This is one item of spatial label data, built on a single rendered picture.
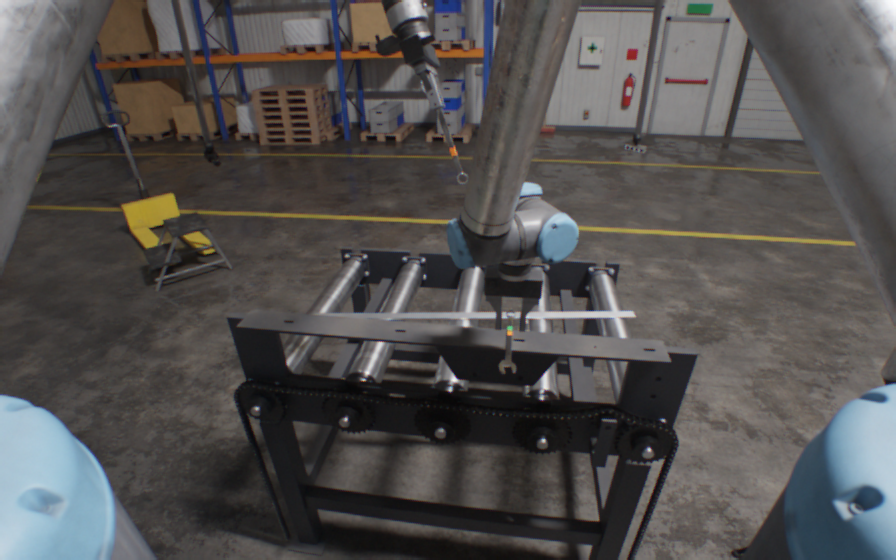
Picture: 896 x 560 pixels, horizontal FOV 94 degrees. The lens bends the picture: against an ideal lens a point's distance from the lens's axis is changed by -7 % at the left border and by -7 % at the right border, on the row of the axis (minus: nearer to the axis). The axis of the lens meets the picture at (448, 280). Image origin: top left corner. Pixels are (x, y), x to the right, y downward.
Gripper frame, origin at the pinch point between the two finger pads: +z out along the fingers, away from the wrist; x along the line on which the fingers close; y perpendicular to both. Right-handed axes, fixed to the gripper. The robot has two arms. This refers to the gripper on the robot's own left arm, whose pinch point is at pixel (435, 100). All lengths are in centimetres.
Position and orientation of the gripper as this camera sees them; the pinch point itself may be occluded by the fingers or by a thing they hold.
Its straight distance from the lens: 112.4
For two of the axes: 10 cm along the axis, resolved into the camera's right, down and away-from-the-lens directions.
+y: 9.1, -2.7, -3.1
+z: 3.3, 9.3, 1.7
